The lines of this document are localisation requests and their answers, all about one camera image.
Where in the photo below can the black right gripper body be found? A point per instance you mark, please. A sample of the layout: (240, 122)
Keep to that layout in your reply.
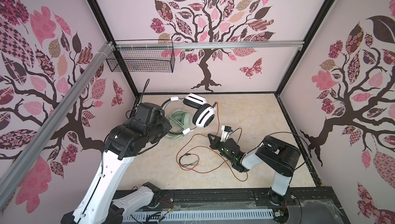
(222, 149)

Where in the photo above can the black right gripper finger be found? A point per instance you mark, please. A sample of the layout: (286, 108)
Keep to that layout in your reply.
(214, 145)
(214, 138)

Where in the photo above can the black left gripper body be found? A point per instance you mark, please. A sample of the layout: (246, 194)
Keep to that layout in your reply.
(162, 127)

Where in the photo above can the mint green headphones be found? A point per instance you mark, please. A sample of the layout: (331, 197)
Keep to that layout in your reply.
(181, 119)

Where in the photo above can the white black headphones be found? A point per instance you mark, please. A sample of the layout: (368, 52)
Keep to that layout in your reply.
(204, 115)

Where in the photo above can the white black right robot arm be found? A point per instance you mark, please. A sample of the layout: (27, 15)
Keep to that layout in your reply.
(281, 156)

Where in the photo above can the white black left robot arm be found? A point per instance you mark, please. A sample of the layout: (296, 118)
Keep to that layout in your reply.
(123, 144)

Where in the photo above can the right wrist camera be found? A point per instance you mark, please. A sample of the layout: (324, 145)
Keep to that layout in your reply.
(226, 131)

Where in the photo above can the white slotted cable duct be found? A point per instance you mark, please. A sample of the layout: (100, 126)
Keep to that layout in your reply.
(155, 217)

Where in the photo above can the black wire basket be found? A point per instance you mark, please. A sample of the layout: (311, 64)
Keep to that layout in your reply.
(148, 55)

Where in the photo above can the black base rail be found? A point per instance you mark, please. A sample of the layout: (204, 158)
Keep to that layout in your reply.
(260, 197)

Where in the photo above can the aluminium rail back wall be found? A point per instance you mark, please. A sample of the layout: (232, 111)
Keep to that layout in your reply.
(213, 45)

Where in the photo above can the aluminium rail wall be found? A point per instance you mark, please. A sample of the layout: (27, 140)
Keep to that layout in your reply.
(20, 167)
(213, 45)

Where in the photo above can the aluminium rail left wall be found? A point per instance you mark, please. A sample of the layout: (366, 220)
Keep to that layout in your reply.
(20, 167)

